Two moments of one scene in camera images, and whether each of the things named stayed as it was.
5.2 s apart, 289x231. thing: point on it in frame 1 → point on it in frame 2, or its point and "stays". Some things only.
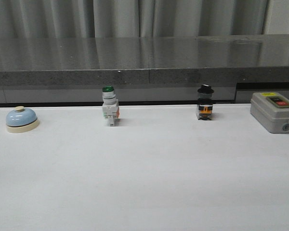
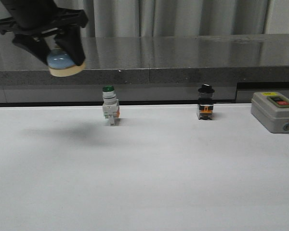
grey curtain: x=141 y=19 stays
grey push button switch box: x=274 y=112 stays
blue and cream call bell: x=21 y=120 → x=60 y=64
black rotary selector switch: x=205 y=103 stays
